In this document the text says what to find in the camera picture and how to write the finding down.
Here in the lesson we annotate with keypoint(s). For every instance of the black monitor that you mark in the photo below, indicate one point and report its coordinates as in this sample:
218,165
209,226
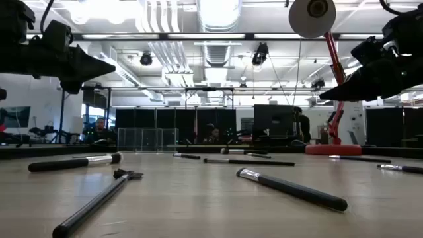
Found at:
272,120

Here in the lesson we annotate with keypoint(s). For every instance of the small black makeup brush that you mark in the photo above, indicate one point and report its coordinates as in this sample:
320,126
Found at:
188,156

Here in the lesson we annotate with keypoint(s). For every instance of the person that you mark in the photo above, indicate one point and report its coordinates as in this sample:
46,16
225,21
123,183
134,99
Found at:
304,127
100,127
215,135

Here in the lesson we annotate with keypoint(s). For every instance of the black ceiling spotlight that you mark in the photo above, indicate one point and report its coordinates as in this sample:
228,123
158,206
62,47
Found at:
146,59
318,83
261,53

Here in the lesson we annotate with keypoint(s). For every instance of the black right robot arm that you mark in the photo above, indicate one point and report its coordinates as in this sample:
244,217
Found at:
409,29

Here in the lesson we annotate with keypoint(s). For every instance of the long-ferrule thin makeup brush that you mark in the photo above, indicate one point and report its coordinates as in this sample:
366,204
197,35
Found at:
257,162

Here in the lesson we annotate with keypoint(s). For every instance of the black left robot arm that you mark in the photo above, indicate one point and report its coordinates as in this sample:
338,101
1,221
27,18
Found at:
16,16

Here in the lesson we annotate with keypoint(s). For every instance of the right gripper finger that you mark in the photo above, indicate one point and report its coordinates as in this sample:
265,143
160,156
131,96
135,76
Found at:
357,87

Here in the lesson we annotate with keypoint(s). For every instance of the wall-mounted screen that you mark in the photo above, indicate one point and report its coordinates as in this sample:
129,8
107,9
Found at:
16,116

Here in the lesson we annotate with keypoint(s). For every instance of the black silver-ferrule makeup brush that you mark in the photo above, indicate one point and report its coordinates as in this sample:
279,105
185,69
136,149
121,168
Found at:
409,169

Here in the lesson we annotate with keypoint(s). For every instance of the silver ceiling air duct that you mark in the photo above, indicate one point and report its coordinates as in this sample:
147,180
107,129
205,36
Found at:
219,13

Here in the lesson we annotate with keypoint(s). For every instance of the fan-head makeup brush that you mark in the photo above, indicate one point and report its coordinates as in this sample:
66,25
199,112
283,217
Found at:
96,203

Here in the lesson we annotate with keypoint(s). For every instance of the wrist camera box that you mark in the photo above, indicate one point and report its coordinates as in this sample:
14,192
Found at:
370,51
57,34

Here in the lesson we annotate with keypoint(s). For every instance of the thick black flat-ferrule brush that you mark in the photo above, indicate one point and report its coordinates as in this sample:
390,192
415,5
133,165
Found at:
297,190

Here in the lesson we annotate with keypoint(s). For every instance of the black aluminium table frame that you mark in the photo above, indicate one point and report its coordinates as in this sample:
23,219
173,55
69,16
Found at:
49,151

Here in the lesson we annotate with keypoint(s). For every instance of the black partition panels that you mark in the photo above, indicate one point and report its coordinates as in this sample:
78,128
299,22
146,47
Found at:
191,122
383,127

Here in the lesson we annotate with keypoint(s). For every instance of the thin black makeup brush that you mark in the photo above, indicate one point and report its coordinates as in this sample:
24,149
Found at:
360,159

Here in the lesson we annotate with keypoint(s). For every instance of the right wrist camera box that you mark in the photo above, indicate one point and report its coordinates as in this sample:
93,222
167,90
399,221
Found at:
370,51

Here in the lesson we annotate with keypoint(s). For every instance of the background black robot arm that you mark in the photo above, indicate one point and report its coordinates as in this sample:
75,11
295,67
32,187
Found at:
46,131

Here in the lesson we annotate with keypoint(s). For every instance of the black metal gantry frame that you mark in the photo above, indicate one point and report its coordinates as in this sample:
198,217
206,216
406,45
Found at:
61,115
208,89

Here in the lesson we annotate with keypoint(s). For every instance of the white pillar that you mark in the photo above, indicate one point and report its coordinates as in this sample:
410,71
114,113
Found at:
355,122

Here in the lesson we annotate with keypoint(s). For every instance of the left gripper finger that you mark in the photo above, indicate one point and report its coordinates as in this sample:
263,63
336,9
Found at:
87,66

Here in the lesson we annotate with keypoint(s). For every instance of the clear acrylic organizer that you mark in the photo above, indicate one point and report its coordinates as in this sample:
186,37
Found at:
148,140

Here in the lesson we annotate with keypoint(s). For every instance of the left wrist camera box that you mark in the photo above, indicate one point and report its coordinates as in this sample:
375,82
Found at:
57,34

